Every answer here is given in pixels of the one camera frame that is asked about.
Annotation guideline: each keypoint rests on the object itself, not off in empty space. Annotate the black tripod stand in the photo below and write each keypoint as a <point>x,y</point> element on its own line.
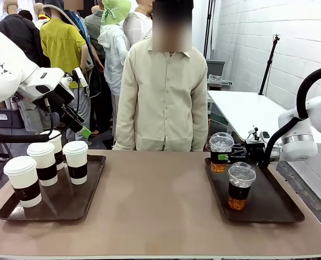
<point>269,65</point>

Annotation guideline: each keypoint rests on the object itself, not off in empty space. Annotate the black vertical poles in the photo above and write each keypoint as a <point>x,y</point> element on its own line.
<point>209,24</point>

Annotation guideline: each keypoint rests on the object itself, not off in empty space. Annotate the mannequin in grey-green shirt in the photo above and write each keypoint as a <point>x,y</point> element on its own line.
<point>94,27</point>

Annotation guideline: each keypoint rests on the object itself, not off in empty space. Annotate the bystander in blue shirt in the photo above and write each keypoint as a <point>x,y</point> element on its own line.
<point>94,81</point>

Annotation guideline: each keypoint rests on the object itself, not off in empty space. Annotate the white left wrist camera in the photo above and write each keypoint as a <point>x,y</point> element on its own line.
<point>79,77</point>

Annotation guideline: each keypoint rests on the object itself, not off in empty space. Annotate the person's right forearm beige sleeve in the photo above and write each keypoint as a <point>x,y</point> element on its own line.
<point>124,122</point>

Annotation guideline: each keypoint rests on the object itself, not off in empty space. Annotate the clear plastic iced tea cup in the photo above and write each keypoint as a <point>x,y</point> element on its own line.
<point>220,143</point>
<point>240,189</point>

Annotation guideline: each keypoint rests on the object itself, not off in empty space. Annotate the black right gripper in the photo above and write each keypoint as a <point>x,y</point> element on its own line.
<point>254,153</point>

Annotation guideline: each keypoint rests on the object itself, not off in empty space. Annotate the white paper cup black sleeve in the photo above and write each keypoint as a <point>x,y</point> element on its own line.
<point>23,176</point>
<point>76,159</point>
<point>58,146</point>
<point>44,162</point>

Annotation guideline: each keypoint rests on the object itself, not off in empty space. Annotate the green sun hat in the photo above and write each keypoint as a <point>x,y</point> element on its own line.
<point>115,10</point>

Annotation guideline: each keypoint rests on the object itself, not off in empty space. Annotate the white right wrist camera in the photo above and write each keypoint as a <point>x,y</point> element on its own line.
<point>254,133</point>

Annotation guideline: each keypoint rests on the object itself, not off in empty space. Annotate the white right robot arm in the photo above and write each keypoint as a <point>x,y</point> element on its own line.
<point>298,135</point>

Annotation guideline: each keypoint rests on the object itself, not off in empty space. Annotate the grey storage box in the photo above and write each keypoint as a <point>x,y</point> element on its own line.
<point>7,117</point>

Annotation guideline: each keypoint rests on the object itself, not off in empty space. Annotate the white side table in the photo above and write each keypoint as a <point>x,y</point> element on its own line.
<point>239,108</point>

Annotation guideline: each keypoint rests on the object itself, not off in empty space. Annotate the person's left forearm beige sleeve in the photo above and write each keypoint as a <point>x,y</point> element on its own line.
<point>199,124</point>

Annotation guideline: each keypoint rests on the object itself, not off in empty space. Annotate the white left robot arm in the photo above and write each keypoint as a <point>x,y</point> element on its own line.
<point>3,75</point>

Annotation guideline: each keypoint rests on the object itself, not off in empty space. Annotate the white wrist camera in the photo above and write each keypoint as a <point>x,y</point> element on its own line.
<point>254,133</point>
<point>79,77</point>

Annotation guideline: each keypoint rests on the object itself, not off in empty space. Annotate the clear plastic bag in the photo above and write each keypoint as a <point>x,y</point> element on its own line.
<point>220,80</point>

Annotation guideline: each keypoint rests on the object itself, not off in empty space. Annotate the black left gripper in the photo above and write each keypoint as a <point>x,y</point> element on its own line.
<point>58,98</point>

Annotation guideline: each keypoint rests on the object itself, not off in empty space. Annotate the grey bin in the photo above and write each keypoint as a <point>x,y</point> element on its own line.
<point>216,67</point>

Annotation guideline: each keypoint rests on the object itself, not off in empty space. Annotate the person in beige shirt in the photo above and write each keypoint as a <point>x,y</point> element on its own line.
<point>163,94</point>

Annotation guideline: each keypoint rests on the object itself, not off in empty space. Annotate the mannequin in white shirt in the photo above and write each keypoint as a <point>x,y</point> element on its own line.
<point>137,25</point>

